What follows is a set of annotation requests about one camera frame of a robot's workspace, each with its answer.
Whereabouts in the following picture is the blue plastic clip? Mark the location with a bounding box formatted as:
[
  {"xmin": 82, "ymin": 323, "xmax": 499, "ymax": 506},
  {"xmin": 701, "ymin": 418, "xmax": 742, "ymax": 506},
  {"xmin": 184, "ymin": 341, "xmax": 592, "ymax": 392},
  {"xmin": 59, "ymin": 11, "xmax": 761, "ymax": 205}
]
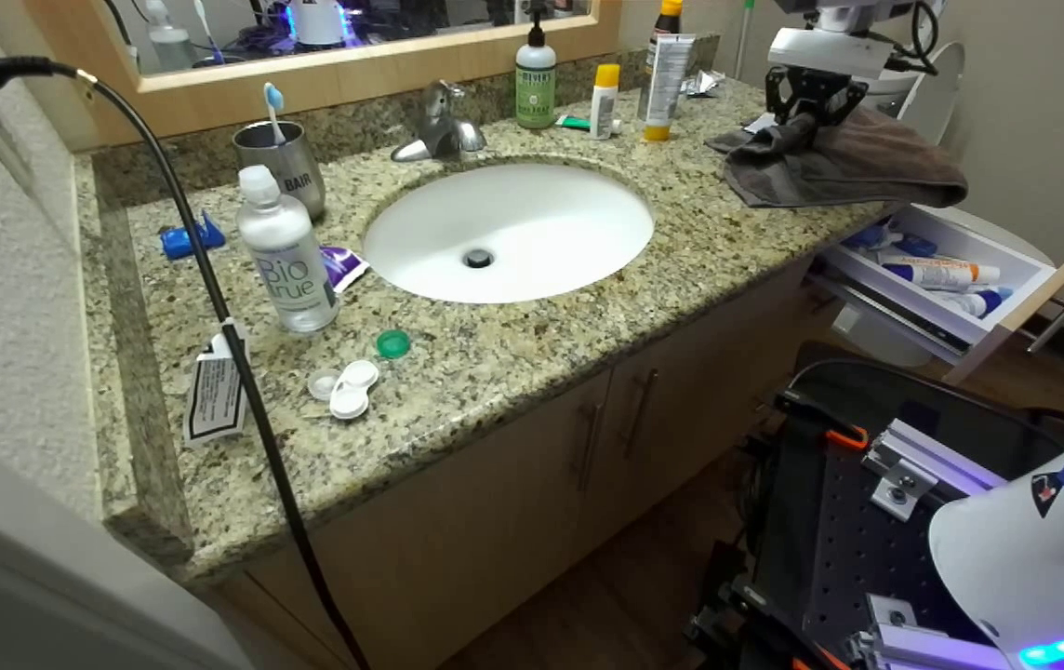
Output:
[{"xmin": 157, "ymin": 213, "xmax": 232, "ymax": 264}]

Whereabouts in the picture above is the thick black power cable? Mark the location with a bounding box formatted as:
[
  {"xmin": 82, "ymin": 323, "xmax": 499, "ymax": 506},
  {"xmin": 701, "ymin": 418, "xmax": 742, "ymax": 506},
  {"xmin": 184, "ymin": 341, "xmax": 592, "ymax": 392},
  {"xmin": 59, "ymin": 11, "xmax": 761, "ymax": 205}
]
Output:
[{"xmin": 0, "ymin": 48, "xmax": 374, "ymax": 670}]

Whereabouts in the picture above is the silver foil packet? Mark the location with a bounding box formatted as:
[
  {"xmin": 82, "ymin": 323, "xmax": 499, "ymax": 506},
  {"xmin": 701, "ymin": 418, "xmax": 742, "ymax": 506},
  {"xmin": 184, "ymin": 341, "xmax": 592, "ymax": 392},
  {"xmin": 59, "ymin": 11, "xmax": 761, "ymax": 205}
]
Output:
[{"xmin": 678, "ymin": 63, "xmax": 730, "ymax": 104}]

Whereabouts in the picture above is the green soap pump bottle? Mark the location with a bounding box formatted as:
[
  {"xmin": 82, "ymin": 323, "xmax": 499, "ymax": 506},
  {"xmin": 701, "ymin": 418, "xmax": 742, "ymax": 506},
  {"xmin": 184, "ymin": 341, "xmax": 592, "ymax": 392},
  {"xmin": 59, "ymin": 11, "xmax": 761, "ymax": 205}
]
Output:
[{"xmin": 510, "ymin": 3, "xmax": 562, "ymax": 135}]

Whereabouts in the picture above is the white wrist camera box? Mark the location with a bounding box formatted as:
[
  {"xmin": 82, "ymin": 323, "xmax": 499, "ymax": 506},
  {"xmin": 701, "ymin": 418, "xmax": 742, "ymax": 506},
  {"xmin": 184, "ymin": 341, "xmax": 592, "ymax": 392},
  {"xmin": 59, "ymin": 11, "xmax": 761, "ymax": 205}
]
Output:
[{"xmin": 762, "ymin": 21, "xmax": 901, "ymax": 85}]

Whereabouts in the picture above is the green round cap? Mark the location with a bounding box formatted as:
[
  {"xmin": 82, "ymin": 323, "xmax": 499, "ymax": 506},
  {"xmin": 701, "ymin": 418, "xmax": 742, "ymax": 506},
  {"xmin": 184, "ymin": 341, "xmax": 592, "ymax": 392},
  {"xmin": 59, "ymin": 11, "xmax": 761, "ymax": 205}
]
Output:
[{"xmin": 374, "ymin": 323, "xmax": 416, "ymax": 363}]

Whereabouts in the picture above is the white blue toothbrush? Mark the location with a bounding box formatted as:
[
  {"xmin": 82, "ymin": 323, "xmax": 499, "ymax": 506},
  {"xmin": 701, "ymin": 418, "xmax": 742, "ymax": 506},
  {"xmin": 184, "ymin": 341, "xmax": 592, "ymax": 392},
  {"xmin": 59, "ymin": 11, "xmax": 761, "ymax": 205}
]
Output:
[{"xmin": 258, "ymin": 78, "xmax": 296, "ymax": 147}]

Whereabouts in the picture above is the blue white tube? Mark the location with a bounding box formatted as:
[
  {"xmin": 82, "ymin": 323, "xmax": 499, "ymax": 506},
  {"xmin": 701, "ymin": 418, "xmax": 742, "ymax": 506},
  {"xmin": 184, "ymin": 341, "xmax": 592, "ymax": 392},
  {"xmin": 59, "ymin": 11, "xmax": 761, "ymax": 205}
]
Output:
[{"xmin": 846, "ymin": 214, "xmax": 947, "ymax": 264}]

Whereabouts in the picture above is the white oval sink basin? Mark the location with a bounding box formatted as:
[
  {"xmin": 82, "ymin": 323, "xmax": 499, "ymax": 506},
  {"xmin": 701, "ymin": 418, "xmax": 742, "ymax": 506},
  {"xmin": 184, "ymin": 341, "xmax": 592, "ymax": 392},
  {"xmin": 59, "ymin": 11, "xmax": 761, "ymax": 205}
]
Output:
[{"xmin": 361, "ymin": 156, "xmax": 659, "ymax": 307}]

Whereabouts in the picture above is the chrome faucet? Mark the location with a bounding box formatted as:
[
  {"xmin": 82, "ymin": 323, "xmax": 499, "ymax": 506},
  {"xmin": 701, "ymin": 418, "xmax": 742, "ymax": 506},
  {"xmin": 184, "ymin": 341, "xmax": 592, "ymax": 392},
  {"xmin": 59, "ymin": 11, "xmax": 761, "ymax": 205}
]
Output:
[{"xmin": 389, "ymin": 78, "xmax": 490, "ymax": 167}]

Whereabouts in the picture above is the small yellow capped bottle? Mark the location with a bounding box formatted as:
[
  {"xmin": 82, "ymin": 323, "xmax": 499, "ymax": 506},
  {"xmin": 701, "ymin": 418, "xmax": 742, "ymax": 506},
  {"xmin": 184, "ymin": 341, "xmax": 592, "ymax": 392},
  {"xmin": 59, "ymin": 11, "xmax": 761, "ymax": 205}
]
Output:
[{"xmin": 586, "ymin": 60, "xmax": 625, "ymax": 141}]

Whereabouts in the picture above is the white open drawer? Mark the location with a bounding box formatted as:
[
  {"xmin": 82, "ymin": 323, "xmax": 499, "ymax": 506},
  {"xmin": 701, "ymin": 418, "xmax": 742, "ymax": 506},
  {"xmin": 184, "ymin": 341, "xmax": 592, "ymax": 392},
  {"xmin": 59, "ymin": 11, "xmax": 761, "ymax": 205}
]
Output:
[{"xmin": 809, "ymin": 200, "xmax": 1064, "ymax": 385}]

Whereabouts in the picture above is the purple packet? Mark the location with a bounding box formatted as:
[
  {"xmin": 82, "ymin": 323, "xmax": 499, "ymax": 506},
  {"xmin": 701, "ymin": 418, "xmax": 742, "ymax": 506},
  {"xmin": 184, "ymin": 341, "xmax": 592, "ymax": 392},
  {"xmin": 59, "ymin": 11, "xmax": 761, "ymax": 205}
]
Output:
[{"xmin": 318, "ymin": 239, "xmax": 377, "ymax": 300}]

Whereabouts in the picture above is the metal cabinet door handle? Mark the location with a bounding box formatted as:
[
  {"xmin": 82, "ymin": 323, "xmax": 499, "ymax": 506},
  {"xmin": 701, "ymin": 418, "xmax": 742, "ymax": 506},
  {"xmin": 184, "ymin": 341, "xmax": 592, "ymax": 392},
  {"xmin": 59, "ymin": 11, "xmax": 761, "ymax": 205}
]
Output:
[
  {"xmin": 620, "ymin": 363, "xmax": 661, "ymax": 464},
  {"xmin": 571, "ymin": 394, "xmax": 608, "ymax": 491}
]

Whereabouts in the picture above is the black robot cart platform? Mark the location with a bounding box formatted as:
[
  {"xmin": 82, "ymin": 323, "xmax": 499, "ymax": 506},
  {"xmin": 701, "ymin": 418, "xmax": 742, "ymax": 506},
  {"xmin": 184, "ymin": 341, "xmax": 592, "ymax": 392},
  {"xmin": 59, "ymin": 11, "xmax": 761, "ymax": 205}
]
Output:
[{"xmin": 690, "ymin": 349, "xmax": 1064, "ymax": 670}]

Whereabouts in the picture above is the wooden framed mirror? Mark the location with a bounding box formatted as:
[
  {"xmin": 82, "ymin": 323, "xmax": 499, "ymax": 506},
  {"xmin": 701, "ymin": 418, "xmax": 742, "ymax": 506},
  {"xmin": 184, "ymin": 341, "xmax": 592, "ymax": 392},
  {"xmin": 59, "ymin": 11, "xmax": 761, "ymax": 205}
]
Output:
[{"xmin": 18, "ymin": 0, "xmax": 630, "ymax": 156}]

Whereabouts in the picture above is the orange handled clamp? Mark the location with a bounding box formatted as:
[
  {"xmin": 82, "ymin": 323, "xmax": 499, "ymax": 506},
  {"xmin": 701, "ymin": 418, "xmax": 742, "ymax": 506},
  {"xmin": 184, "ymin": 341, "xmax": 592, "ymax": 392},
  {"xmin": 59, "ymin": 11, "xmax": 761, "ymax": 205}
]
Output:
[{"xmin": 788, "ymin": 392, "xmax": 873, "ymax": 457}]

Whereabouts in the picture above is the white orange sunscreen tube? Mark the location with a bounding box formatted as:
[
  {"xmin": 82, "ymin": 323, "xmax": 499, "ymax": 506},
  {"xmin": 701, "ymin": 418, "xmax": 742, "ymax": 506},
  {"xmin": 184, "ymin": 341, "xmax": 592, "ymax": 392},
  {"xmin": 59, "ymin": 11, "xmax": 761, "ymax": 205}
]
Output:
[{"xmin": 882, "ymin": 249, "xmax": 1005, "ymax": 297}]

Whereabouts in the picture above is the grey terry towel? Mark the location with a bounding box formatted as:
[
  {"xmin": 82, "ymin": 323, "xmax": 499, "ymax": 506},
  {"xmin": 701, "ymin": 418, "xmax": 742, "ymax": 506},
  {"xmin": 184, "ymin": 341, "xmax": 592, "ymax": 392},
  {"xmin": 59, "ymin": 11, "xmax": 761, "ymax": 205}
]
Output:
[{"xmin": 704, "ymin": 104, "xmax": 971, "ymax": 213}]

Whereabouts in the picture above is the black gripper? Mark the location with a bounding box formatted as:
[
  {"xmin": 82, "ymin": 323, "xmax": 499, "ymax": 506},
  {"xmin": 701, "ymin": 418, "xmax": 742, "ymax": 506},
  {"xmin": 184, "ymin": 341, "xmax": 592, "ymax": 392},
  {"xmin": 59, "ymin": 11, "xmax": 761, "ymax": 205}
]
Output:
[{"xmin": 762, "ymin": 63, "xmax": 871, "ymax": 161}]

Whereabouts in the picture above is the small blue capped tube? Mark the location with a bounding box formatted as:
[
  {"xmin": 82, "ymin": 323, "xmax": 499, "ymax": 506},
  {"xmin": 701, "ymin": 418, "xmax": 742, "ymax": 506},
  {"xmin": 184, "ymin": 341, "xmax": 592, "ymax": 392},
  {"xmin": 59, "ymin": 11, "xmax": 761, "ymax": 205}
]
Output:
[{"xmin": 931, "ymin": 284, "xmax": 1016, "ymax": 323}]

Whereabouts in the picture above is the metal drawer handle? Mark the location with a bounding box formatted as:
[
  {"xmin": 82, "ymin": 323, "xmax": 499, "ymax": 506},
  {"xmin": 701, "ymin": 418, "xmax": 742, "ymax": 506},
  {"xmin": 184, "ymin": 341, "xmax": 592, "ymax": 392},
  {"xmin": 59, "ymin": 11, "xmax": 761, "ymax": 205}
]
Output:
[{"xmin": 1022, "ymin": 290, "xmax": 1064, "ymax": 359}]

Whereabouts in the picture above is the clear contact solution bottle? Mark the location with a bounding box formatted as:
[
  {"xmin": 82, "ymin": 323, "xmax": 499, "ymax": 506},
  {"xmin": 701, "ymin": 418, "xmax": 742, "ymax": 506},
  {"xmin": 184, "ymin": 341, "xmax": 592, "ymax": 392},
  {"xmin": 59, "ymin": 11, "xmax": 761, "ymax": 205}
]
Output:
[{"xmin": 236, "ymin": 161, "xmax": 344, "ymax": 337}]

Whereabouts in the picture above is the aluminium extrusion bracket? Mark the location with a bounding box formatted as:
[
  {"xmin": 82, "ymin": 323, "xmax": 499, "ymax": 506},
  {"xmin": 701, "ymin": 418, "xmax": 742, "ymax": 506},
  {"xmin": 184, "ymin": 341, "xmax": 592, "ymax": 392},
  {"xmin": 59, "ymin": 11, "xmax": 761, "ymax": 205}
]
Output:
[
  {"xmin": 861, "ymin": 418, "xmax": 1014, "ymax": 526},
  {"xmin": 856, "ymin": 591, "xmax": 1016, "ymax": 670}
]

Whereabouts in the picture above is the light wooden vanity cabinet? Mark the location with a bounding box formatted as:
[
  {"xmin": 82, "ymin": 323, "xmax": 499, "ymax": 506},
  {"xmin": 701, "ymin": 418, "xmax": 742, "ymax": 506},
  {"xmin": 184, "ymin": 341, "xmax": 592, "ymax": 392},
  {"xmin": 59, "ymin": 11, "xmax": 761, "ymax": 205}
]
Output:
[{"xmin": 196, "ymin": 255, "xmax": 821, "ymax": 670}]

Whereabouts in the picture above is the grey metal cup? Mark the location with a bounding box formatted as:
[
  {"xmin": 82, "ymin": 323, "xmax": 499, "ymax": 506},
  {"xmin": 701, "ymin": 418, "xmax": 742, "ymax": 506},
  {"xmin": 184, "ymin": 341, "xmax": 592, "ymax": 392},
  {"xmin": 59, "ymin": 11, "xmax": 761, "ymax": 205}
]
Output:
[{"xmin": 232, "ymin": 119, "xmax": 332, "ymax": 225}]

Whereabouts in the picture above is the white contact lens case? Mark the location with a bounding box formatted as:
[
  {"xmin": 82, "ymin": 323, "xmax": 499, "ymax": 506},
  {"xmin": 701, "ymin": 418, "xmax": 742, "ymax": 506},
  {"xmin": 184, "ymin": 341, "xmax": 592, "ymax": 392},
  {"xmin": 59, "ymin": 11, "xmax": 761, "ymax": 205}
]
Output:
[{"xmin": 302, "ymin": 354, "xmax": 389, "ymax": 426}]

